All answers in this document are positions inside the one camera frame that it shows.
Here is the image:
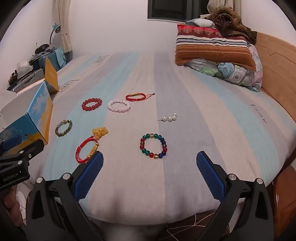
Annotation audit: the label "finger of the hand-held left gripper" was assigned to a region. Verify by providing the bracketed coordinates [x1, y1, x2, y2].
[0, 135, 45, 165]

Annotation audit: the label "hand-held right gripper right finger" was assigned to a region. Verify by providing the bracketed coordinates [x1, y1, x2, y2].
[196, 151, 275, 241]

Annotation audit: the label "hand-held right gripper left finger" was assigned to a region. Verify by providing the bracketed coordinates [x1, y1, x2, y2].
[25, 151, 104, 241]

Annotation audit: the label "red cord bracelet gold beads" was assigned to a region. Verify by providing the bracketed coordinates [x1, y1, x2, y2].
[76, 137, 100, 164]

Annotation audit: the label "blue and yellow cardboard box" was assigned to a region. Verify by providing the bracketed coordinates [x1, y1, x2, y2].
[0, 57, 60, 145]

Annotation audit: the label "yellow bead bracelet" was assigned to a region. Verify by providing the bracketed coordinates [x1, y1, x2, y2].
[92, 127, 109, 140]

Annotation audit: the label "green brown bead bracelet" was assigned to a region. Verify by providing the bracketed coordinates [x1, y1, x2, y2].
[55, 119, 73, 136]

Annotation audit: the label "multicolour glass bead bracelet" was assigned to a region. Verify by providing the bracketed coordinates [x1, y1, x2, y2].
[140, 133, 167, 159]

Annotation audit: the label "red bead bracelet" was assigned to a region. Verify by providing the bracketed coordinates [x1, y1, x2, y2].
[82, 98, 102, 111]

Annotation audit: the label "pearl earring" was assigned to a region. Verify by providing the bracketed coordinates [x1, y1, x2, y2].
[158, 113, 178, 123]

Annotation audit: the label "white bead bracelet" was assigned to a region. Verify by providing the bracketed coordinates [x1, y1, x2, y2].
[107, 99, 131, 113]

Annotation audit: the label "red cord bracelet gold tube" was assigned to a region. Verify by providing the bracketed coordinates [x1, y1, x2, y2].
[125, 92, 155, 102]

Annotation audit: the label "person's left hand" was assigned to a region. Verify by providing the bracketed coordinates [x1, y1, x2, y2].
[0, 185, 23, 226]

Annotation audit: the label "striped bed sheet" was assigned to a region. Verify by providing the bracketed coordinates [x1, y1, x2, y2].
[43, 52, 296, 226]

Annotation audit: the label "brown patterned rug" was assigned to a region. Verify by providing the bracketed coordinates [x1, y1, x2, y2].
[159, 210, 233, 241]

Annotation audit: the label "grey hard case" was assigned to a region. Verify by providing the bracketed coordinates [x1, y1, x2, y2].
[8, 68, 46, 93]

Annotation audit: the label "white plastic bag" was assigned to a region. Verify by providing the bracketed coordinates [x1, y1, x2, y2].
[14, 60, 35, 76]

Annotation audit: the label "teal storage basket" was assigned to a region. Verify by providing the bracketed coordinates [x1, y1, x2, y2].
[38, 47, 70, 70]

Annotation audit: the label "black bag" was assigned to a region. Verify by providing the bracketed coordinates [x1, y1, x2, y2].
[35, 43, 55, 55]

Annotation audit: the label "floral quilt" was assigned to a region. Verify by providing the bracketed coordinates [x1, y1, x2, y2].
[184, 44, 263, 92]

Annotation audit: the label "blue desk lamp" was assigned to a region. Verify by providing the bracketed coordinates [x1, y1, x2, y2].
[49, 23, 62, 48]

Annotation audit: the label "cream curtain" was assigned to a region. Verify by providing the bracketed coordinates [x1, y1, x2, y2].
[206, 0, 241, 15]
[58, 0, 75, 59]

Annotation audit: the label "wooden headboard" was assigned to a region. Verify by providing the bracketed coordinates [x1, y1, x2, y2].
[254, 31, 296, 150]

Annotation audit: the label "striped red brown pillow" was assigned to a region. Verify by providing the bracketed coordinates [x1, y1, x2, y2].
[175, 24, 255, 68]

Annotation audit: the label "white pillow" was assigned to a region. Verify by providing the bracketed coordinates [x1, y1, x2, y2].
[191, 18, 218, 29]

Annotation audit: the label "brown patterned blanket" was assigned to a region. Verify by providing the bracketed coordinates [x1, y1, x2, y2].
[209, 8, 258, 45]

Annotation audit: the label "dark window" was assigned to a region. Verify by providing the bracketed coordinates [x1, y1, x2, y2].
[147, 0, 197, 23]

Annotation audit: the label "wooden bed frame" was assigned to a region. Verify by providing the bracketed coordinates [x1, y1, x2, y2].
[266, 160, 296, 239]

